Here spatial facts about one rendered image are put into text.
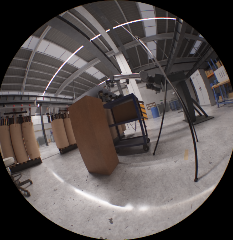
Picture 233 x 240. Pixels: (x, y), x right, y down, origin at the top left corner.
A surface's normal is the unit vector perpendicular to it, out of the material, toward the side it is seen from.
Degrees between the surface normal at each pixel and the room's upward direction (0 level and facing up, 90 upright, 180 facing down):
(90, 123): 90
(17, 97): 90
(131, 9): 174
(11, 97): 90
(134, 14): 174
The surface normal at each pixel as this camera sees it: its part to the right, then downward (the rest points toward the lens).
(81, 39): 0.27, 0.96
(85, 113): -0.38, 0.09
